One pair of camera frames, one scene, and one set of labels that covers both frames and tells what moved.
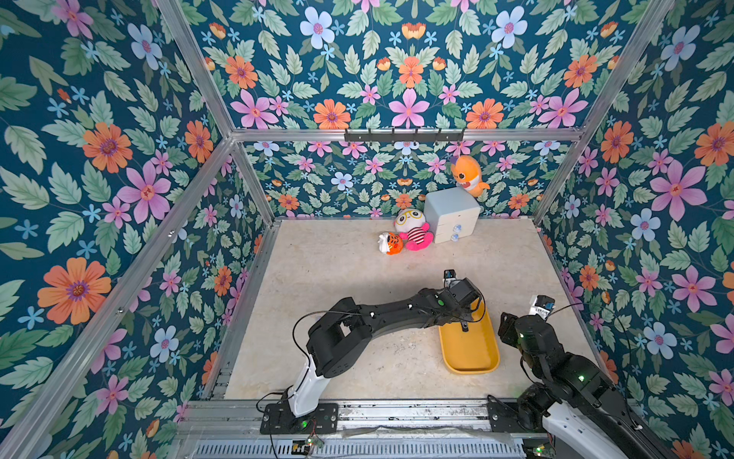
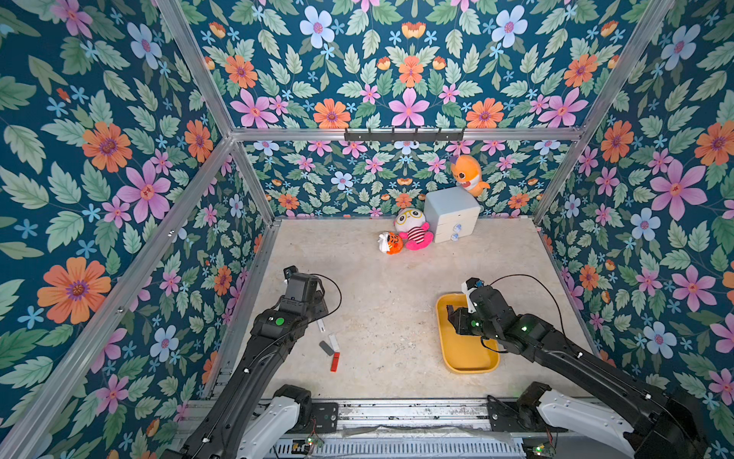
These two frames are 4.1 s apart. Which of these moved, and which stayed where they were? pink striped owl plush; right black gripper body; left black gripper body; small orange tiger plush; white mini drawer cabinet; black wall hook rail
Moved: left black gripper body; right black gripper body
Stayed: pink striped owl plush; white mini drawer cabinet; small orange tiger plush; black wall hook rail
